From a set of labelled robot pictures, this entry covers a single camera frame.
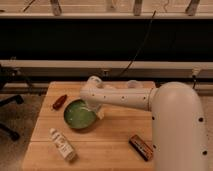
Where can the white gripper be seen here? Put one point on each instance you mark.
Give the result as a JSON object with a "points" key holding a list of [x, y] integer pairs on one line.
{"points": [[98, 112]]}

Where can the green ceramic bowl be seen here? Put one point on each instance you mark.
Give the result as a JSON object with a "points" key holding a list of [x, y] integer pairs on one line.
{"points": [[78, 116]]}

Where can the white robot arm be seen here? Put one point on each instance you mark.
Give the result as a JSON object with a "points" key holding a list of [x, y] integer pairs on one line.
{"points": [[179, 133]]}

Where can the wooden cutting board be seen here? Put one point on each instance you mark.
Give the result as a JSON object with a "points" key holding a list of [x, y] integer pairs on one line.
{"points": [[103, 147]]}

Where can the red small bottle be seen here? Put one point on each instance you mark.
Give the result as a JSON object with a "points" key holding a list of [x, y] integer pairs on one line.
{"points": [[59, 102]]}

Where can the clear plastic cup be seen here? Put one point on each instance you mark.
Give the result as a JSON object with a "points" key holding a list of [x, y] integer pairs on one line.
{"points": [[134, 84]]}

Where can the white plastic bottle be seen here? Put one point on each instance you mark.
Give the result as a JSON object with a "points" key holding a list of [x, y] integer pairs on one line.
{"points": [[63, 145]]}

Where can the brown rectangular box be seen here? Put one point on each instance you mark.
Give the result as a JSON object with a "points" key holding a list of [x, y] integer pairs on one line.
{"points": [[141, 147]]}

